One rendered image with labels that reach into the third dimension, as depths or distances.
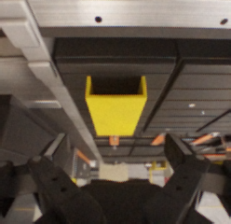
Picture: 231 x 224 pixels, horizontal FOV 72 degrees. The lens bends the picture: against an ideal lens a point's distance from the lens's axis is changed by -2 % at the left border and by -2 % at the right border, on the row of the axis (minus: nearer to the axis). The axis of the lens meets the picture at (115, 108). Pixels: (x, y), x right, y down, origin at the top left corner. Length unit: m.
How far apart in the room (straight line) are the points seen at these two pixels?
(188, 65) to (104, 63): 0.09
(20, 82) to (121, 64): 0.23
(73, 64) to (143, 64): 0.08
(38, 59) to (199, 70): 0.19
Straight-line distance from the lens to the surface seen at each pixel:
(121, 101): 0.19
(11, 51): 0.50
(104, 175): 4.87
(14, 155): 0.30
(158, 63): 0.19
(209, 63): 0.22
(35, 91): 0.34
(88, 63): 0.19
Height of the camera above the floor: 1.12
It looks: 24 degrees down
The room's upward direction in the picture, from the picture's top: 180 degrees clockwise
